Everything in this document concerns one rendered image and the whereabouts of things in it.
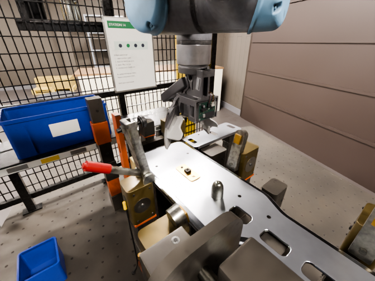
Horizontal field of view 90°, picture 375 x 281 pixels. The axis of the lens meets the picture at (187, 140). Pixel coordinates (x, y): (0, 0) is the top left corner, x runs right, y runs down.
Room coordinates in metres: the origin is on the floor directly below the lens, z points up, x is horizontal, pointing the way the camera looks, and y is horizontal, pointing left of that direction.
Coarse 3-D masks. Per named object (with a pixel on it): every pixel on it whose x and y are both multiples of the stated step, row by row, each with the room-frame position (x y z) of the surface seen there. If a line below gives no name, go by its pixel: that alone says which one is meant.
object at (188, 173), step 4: (184, 164) 0.51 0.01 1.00; (176, 168) 0.48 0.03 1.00; (180, 168) 0.48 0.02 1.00; (184, 168) 0.48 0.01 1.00; (180, 172) 0.47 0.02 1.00; (184, 172) 0.46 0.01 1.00; (188, 172) 0.46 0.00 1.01; (192, 172) 0.46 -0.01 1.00; (188, 176) 0.45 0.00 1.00; (192, 176) 0.45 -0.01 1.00; (196, 176) 0.45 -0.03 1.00; (192, 180) 0.43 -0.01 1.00
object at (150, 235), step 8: (152, 224) 0.23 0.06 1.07; (160, 224) 0.23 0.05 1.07; (168, 224) 0.23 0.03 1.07; (144, 232) 0.21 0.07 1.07; (152, 232) 0.21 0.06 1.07; (160, 232) 0.21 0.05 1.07; (168, 232) 0.21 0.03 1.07; (144, 240) 0.20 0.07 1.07; (152, 240) 0.20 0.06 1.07; (144, 248) 0.18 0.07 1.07
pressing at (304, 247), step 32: (160, 160) 0.54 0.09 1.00; (192, 160) 0.54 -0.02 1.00; (192, 192) 0.38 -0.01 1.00; (224, 192) 0.38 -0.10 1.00; (256, 192) 0.38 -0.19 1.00; (192, 224) 0.28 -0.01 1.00; (256, 224) 0.28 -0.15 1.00; (288, 224) 0.28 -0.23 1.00; (288, 256) 0.21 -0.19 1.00; (320, 256) 0.21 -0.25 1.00
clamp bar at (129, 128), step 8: (120, 120) 0.37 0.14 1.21; (128, 120) 0.38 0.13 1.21; (144, 120) 0.38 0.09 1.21; (120, 128) 0.36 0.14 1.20; (128, 128) 0.35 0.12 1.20; (136, 128) 0.36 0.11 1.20; (128, 136) 0.35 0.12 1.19; (136, 136) 0.36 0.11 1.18; (128, 144) 0.37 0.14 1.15; (136, 144) 0.36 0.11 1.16; (136, 152) 0.36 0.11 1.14; (144, 152) 0.37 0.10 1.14; (136, 160) 0.36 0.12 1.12; (144, 160) 0.37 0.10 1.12; (144, 168) 0.36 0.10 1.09
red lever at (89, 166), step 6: (90, 162) 0.31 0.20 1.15; (96, 162) 0.32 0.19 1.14; (84, 168) 0.30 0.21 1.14; (90, 168) 0.30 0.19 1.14; (96, 168) 0.31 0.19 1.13; (102, 168) 0.32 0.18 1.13; (108, 168) 0.32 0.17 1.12; (114, 168) 0.33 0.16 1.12; (120, 168) 0.34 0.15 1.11; (126, 168) 0.36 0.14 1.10; (120, 174) 0.34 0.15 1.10; (126, 174) 0.35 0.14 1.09; (132, 174) 0.35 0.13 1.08; (138, 174) 0.36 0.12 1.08
